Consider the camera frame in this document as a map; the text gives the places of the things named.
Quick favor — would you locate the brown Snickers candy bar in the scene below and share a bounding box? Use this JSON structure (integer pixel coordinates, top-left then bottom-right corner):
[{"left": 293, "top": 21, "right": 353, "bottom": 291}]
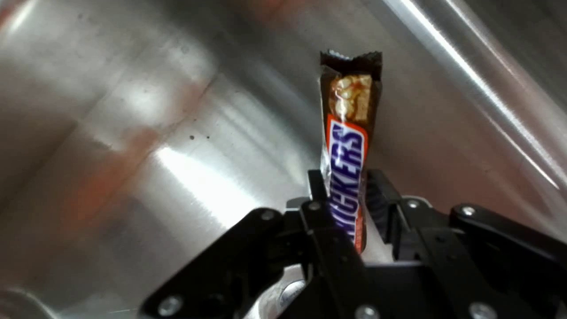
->
[{"left": 318, "top": 50, "right": 385, "bottom": 255}]

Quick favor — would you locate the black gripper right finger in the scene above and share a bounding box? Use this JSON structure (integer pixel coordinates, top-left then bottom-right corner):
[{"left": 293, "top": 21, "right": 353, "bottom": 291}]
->
[{"left": 366, "top": 168, "right": 567, "bottom": 319}]

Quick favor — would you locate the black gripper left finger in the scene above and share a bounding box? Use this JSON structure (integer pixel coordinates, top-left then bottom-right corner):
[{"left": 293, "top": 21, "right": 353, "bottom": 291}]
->
[{"left": 139, "top": 167, "right": 387, "bottom": 319}]

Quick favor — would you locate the stainless steel sink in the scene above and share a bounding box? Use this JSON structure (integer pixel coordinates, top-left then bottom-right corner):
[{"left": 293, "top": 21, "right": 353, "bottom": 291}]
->
[{"left": 0, "top": 0, "right": 567, "bottom": 319}]

